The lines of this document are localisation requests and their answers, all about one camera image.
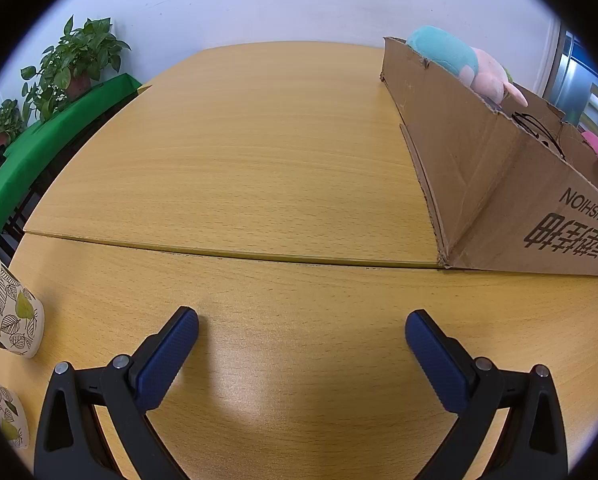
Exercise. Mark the black sunglasses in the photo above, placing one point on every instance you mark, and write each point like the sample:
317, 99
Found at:
539, 132

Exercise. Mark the metal window frame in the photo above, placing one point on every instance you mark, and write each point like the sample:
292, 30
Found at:
574, 75

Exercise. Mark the black chair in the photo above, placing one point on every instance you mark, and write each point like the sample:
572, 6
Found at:
16, 220

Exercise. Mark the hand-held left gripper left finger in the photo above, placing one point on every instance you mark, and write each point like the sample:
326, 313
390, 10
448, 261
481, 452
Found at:
171, 355

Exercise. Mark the large potted green plant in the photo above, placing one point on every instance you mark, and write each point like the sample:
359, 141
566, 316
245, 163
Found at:
76, 60

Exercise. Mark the small potted green plant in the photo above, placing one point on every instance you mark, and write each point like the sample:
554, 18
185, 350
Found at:
1, 122

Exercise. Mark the brown cardboard box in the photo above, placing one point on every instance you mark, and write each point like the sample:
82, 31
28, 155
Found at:
469, 170

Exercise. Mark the leaf print paper cup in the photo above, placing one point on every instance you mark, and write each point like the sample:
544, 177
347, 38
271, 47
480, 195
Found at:
9, 310
1, 410

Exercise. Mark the teal and pink pig plush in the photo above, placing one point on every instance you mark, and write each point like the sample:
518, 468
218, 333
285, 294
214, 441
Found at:
444, 57

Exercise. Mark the wooden desk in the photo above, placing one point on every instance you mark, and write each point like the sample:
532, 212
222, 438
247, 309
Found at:
259, 160

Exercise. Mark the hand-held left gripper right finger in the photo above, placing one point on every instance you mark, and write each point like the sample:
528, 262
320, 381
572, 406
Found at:
436, 360

